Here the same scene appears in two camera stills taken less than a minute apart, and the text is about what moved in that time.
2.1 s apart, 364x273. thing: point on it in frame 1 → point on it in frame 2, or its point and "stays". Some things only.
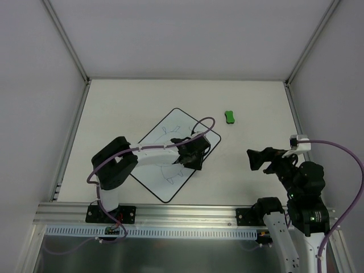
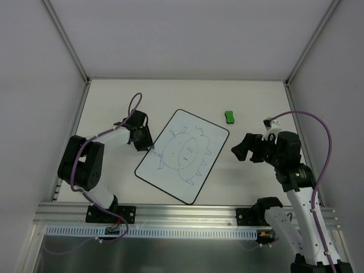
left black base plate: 125,214 stays
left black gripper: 193,158 → 143,141
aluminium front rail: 58,214 stays
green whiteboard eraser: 229,116 stays
